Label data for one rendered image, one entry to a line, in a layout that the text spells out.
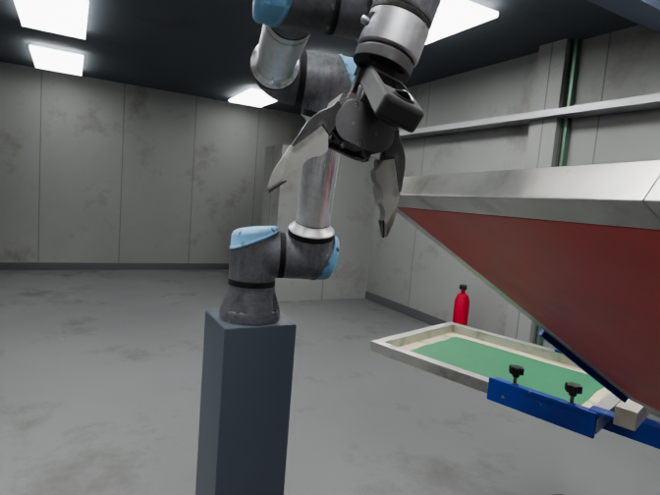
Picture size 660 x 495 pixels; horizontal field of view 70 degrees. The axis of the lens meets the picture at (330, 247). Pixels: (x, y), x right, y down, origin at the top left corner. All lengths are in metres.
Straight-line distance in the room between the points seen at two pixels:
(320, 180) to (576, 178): 0.71
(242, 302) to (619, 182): 0.89
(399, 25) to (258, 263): 0.71
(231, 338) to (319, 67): 0.63
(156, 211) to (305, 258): 7.91
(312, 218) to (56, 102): 8.01
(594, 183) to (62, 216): 8.67
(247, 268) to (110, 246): 7.87
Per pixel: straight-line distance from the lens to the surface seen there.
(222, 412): 1.18
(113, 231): 8.93
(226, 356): 1.13
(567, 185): 0.46
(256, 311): 1.14
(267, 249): 1.13
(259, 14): 0.68
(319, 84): 1.03
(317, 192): 1.09
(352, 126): 0.54
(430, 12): 0.61
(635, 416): 1.47
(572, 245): 0.54
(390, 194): 0.56
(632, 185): 0.42
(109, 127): 8.93
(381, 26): 0.58
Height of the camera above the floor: 1.51
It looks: 6 degrees down
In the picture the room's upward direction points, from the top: 5 degrees clockwise
